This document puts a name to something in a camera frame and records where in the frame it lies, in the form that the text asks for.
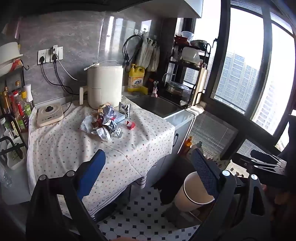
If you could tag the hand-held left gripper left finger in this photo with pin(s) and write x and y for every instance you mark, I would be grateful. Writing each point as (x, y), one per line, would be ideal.
(92, 171)

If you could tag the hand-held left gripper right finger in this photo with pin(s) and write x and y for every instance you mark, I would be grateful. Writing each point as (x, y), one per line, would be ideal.
(205, 173)

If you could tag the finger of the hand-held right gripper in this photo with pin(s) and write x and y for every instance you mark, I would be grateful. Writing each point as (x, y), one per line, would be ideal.
(263, 155)
(272, 179)

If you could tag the white round waste bin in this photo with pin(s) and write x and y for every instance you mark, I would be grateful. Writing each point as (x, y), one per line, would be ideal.
(192, 197)

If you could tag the white blue wrapper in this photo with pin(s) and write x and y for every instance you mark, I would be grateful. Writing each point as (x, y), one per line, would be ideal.
(87, 124)

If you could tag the small red wrapper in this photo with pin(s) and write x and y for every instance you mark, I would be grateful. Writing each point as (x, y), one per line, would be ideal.
(130, 124)

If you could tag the silver foil snack packet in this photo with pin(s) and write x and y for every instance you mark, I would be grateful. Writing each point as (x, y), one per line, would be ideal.
(124, 109)

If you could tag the narrow white window blind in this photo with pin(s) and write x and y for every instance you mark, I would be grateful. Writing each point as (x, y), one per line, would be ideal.
(247, 148)

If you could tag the orange pump bottle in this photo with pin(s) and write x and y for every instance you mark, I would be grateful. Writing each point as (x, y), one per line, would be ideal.
(189, 143)

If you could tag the floral white tablecloth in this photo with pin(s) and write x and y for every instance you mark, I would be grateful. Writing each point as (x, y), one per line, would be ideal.
(69, 143)

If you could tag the white crumpled plastic wrapper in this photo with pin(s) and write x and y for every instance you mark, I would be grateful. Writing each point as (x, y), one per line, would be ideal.
(101, 135)

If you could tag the wide white window blind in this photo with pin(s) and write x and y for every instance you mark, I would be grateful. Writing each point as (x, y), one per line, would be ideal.
(212, 134)

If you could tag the person's black shoe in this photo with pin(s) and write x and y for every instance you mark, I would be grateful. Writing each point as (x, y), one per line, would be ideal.
(170, 194)

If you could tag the crumpled silver foil wrapper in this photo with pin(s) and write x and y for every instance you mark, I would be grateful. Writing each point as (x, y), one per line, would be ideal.
(111, 127)

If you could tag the grey base cabinet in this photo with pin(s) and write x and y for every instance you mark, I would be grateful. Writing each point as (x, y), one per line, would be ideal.
(182, 129)

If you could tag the brown gold crumpled wrapper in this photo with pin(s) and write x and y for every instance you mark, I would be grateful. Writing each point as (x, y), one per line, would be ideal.
(98, 113)

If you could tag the flat blue white packet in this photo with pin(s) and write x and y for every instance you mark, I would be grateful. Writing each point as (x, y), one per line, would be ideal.
(120, 118)

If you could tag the white dish cloth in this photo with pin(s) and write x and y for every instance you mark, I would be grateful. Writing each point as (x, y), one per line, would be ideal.
(196, 109)

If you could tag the white mini induction cooker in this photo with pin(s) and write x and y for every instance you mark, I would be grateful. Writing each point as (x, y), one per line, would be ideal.
(52, 117)

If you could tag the white plastic caddy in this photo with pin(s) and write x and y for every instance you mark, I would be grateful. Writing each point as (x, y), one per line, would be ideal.
(16, 157)

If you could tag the high-rise building outside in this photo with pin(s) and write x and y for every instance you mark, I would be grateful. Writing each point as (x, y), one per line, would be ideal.
(238, 78)

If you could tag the steel kitchen sink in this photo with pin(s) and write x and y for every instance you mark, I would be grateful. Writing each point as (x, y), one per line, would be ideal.
(157, 105)

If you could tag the cream air fryer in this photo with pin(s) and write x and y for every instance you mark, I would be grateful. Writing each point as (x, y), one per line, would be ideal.
(104, 85)

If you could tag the steel pot with glass lid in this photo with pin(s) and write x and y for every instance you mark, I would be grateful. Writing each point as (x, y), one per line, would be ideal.
(177, 88)

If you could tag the wooden cutting board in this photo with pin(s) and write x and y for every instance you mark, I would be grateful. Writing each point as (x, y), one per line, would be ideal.
(200, 83)

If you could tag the row of condiment bottles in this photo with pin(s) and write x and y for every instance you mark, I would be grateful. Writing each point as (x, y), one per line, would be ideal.
(18, 111)

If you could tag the pink soap dispenser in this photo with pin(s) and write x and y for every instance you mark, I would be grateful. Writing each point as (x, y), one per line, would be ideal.
(155, 90)

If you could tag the yellow dish detergent bottle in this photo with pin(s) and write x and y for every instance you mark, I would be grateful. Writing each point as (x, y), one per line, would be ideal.
(135, 81)

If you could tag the chrome faucet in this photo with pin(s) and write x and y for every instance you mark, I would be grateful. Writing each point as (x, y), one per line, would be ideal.
(167, 75)

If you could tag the black metal dish rack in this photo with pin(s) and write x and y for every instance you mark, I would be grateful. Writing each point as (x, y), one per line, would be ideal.
(172, 64)

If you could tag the white plastic container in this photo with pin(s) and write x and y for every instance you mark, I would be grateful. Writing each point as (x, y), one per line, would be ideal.
(190, 55)

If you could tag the hanging grey cloths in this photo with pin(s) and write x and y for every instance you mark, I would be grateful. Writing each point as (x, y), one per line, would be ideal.
(148, 53)

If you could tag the clear plastic bowl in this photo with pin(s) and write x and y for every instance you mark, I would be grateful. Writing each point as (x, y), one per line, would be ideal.
(186, 34)

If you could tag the black window frame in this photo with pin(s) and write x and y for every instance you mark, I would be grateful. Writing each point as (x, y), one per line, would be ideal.
(219, 58)

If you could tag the white wall outlet panel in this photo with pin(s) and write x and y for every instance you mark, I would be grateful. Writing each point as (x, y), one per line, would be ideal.
(48, 54)

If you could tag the white wall cabinet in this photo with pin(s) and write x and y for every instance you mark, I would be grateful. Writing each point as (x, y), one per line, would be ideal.
(161, 7)

